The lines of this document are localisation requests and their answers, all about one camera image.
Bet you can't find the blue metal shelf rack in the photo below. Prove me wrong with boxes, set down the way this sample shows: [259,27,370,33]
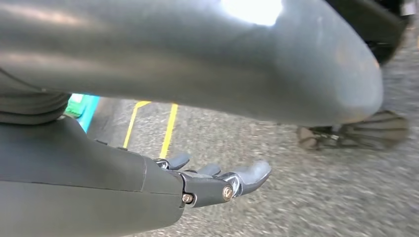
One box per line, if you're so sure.
[77,95,101,133]

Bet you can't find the yellow floor tape square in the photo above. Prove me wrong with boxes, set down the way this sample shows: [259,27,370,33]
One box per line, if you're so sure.
[123,100,179,160]

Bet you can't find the green plastic crate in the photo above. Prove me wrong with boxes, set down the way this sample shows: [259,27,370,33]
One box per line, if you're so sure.
[64,93,86,119]

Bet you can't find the person's black white shoe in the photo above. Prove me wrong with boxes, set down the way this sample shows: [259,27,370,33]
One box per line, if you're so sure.
[296,110,410,152]

